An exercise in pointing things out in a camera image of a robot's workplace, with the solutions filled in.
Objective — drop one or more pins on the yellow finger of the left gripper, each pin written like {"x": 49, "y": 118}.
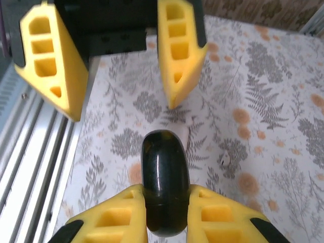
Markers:
{"x": 68, "y": 83}
{"x": 182, "y": 63}

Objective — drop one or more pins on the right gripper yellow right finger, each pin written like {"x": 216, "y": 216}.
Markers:
{"x": 222, "y": 220}

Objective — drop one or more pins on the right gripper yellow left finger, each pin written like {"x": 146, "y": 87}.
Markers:
{"x": 114, "y": 222}

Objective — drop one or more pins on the black earbud charging case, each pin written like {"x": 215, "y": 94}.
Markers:
{"x": 164, "y": 177}

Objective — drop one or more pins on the small white earbud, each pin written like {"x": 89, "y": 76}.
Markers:
{"x": 224, "y": 159}

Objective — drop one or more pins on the floral patterned table cover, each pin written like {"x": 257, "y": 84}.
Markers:
{"x": 253, "y": 101}

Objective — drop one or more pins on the wide aluminium frame rail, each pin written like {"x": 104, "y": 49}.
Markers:
{"x": 30, "y": 164}

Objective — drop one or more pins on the aluminium frame post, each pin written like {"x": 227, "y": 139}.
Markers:
{"x": 314, "y": 22}

